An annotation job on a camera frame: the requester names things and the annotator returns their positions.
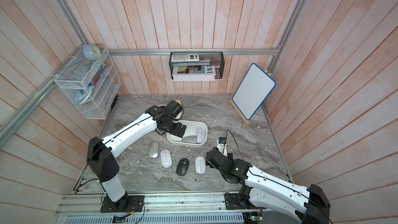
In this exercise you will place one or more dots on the silver computer mouse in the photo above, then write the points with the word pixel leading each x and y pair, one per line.
pixel 153 150

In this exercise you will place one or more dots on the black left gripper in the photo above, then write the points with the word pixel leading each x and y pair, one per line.
pixel 176 131

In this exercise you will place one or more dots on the small wooden easel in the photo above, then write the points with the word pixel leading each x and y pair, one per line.
pixel 245 121

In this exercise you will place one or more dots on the blue framed whiteboard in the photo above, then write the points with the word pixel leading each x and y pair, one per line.
pixel 252 91

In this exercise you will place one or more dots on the white calculator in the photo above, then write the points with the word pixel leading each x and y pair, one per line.
pixel 179 58

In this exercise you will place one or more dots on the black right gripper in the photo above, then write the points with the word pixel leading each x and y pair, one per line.
pixel 207 162

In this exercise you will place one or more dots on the white ribbed computer mouse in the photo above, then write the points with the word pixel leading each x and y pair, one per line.
pixel 200 165

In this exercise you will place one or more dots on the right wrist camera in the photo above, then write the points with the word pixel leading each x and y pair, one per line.
pixel 222 145

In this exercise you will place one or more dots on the white slim computer mouse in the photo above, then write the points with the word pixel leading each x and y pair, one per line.
pixel 166 159

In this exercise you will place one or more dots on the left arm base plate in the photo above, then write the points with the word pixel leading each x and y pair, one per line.
pixel 124 205

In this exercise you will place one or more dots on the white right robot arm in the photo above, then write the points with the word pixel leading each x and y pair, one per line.
pixel 308 205

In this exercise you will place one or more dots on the white plastic storage box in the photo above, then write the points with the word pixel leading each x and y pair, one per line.
pixel 190 136

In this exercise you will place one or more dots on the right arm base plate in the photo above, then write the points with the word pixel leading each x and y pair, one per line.
pixel 237 201

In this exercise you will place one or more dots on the white wire wall shelf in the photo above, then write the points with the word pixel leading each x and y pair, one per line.
pixel 91 86

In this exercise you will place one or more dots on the black computer mouse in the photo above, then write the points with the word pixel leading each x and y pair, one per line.
pixel 182 167

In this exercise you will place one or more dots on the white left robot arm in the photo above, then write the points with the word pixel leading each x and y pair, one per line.
pixel 102 152

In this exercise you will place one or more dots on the black mesh wall basket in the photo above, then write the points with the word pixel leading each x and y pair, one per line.
pixel 216 58

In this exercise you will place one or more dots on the white magazine book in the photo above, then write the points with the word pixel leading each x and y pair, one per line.
pixel 200 71

